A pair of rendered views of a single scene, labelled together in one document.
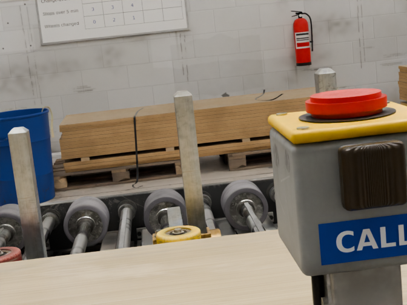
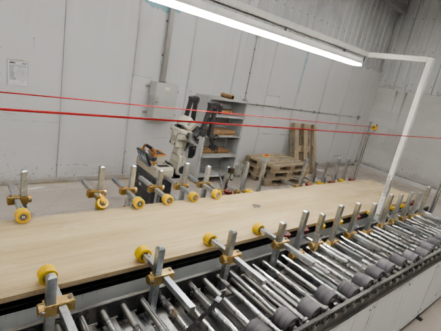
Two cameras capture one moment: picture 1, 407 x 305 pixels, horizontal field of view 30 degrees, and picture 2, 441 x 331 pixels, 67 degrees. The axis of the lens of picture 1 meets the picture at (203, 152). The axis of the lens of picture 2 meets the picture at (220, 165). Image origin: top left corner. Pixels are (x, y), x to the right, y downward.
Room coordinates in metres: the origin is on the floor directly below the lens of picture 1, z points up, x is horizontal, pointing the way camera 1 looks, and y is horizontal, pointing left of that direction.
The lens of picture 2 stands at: (2.81, -2.59, 1.97)
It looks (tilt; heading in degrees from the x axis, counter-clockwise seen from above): 15 degrees down; 142
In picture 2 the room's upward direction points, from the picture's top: 11 degrees clockwise
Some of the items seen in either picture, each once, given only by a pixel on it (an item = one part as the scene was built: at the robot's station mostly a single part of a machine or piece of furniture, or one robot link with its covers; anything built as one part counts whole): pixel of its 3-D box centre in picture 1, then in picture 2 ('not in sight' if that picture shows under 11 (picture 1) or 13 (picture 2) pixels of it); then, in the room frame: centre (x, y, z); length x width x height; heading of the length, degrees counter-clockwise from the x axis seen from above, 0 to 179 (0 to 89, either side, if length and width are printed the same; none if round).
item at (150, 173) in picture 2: not in sight; (155, 178); (-0.69, -0.80, 0.59); 0.55 x 0.34 x 0.83; 2
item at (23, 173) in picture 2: not in sight; (23, 203); (0.50, -2.33, 0.91); 0.04 x 0.04 x 0.48; 3
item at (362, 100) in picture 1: (346, 110); not in sight; (0.38, -0.07, 1.22); 0.04 x 0.04 x 0.02
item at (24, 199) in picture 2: not in sight; (19, 199); (0.51, -2.35, 0.95); 0.14 x 0.06 x 0.05; 93
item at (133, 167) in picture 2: not in sight; (130, 193); (0.46, -1.58, 0.92); 0.04 x 0.04 x 0.48; 3
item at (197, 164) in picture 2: not in sight; (214, 138); (-2.09, 1.04, 0.78); 0.90 x 0.45 x 1.55; 93
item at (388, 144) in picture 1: (372, 175); not in sight; (0.34, -0.08, 1.20); 0.03 x 0.01 x 0.03; 93
